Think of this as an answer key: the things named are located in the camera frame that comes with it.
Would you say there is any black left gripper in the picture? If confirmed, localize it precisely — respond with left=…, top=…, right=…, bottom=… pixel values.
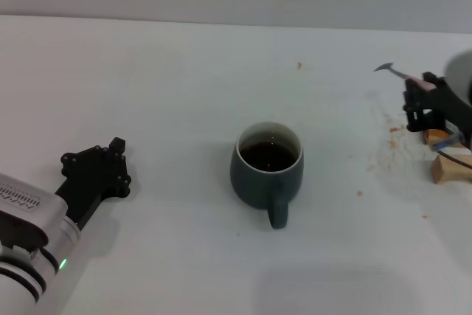
left=54, top=136, right=133, bottom=229

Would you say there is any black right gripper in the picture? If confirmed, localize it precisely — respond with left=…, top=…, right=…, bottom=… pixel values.
left=402, top=71, right=472, bottom=134

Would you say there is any pink handled metal spoon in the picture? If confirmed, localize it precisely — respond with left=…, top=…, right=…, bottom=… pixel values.
left=373, top=62, right=437, bottom=91

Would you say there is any grey ceramic cup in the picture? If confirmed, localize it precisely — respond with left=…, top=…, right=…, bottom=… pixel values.
left=230, top=120, right=305, bottom=230

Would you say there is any orange stained wooden block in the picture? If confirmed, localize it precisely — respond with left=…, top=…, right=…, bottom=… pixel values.
left=423, top=128, right=472, bottom=147

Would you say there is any pale wooden block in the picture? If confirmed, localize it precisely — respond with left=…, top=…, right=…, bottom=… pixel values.
left=430, top=147, right=472, bottom=185

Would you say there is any dark coffee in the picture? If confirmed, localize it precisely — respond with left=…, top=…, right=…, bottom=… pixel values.
left=240, top=141, right=299, bottom=173

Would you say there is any grey right gripper cable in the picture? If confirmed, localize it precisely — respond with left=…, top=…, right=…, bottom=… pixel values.
left=431, top=133, right=472, bottom=170

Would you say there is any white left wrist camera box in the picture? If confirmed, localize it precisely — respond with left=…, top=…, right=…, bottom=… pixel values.
left=0, top=173, right=68, bottom=254

